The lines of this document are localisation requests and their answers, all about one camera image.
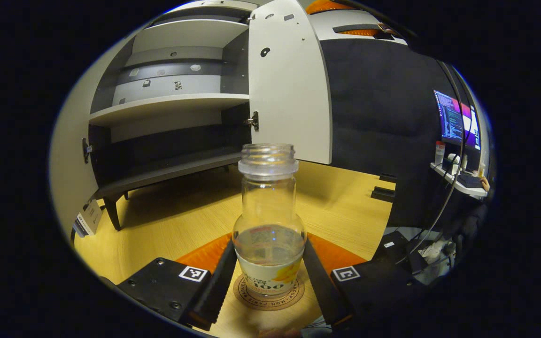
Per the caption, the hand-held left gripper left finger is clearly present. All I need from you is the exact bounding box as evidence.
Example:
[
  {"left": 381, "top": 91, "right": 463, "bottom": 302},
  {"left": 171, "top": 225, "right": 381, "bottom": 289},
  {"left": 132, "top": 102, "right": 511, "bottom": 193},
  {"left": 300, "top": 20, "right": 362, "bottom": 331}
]
[{"left": 116, "top": 233, "right": 238, "bottom": 331}]

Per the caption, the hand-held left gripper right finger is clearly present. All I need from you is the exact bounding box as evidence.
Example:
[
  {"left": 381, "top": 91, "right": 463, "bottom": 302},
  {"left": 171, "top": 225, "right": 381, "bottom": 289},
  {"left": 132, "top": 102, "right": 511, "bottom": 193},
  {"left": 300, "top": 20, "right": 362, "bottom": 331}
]
[{"left": 302, "top": 232, "right": 424, "bottom": 329}]

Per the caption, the round cork coaster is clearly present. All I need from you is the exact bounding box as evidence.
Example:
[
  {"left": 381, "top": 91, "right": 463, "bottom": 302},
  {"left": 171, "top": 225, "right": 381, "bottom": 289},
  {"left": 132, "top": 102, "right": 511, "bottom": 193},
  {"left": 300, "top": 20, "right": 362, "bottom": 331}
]
[{"left": 233, "top": 272, "right": 306, "bottom": 311}]

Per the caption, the clear glass bottle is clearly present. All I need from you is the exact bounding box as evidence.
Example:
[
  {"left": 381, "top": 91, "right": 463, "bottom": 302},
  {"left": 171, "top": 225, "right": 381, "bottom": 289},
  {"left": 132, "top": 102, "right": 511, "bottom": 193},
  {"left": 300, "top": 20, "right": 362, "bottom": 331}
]
[{"left": 232, "top": 143, "right": 308, "bottom": 297}]

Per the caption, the white cabinet door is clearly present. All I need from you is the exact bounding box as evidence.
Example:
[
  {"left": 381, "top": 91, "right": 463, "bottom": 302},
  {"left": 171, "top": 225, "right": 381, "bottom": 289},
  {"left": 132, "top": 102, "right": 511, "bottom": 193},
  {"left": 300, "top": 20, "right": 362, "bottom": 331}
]
[
  {"left": 248, "top": 0, "right": 333, "bottom": 165},
  {"left": 49, "top": 35, "right": 135, "bottom": 235}
]

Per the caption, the white and grey cabinet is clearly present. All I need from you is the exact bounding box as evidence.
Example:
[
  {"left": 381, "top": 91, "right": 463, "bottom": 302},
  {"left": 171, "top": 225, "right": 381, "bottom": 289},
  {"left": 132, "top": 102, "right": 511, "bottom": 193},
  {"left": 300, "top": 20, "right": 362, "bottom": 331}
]
[{"left": 87, "top": 0, "right": 258, "bottom": 231}]

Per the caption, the black backdrop cloth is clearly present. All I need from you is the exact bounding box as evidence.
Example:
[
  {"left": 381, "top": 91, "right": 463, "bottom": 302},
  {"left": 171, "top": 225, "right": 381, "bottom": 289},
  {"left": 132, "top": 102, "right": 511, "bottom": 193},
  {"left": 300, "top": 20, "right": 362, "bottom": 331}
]
[{"left": 320, "top": 38, "right": 464, "bottom": 228}]

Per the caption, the crumpled white paper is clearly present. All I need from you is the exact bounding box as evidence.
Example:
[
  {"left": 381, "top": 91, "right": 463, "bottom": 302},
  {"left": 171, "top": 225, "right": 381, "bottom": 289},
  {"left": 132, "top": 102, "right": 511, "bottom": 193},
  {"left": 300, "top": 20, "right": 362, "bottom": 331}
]
[{"left": 418, "top": 239, "right": 454, "bottom": 266}]

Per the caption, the computer monitor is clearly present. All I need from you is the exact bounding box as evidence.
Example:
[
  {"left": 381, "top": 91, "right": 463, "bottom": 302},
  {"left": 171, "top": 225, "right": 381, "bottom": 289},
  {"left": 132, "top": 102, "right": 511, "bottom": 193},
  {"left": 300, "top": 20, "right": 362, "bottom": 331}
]
[{"left": 433, "top": 89, "right": 481, "bottom": 151}]

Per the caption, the white printed paper tag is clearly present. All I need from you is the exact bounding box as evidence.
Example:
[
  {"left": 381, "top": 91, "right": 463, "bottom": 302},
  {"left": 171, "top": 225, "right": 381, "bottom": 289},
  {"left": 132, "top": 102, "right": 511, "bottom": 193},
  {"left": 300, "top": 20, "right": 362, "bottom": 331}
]
[{"left": 72, "top": 200, "right": 103, "bottom": 238}]

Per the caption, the white desk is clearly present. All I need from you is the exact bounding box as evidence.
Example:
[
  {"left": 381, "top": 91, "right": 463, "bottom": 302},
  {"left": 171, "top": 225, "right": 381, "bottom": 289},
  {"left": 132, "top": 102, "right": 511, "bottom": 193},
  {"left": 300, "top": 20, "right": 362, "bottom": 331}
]
[{"left": 430, "top": 162, "right": 489, "bottom": 198}]

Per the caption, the black cable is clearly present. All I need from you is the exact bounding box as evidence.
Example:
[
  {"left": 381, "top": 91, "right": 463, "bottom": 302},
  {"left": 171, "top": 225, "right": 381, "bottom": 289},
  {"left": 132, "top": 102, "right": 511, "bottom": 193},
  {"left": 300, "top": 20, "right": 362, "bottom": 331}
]
[{"left": 346, "top": 0, "right": 469, "bottom": 263}]

